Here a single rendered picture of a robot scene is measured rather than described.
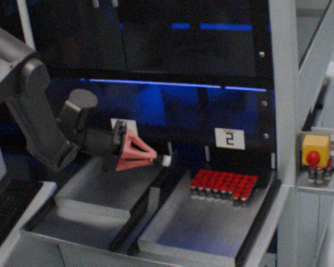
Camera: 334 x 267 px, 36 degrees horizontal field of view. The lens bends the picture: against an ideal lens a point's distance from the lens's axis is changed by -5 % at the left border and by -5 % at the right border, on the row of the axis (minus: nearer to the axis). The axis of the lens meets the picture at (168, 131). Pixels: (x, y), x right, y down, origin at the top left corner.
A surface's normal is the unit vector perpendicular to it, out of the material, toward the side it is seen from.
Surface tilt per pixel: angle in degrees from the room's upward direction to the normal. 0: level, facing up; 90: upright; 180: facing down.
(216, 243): 0
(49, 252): 90
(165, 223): 0
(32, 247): 90
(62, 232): 0
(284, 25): 90
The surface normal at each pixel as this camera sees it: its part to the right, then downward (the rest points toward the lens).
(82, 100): 0.35, -0.73
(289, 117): -0.40, 0.47
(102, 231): -0.12, -0.88
